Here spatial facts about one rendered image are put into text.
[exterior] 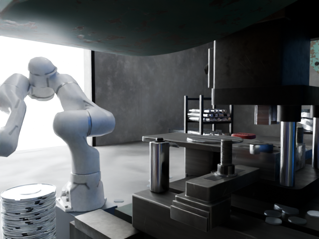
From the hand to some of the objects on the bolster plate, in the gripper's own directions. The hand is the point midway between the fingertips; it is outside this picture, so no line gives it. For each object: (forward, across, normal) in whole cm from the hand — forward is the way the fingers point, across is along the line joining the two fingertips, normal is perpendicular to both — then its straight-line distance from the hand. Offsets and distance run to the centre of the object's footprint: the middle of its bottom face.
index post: (-28, -58, -44) cm, 78 cm away
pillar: (-31, -66, -75) cm, 104 cm away
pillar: (-31, -72, -60) cm, 99 cm away
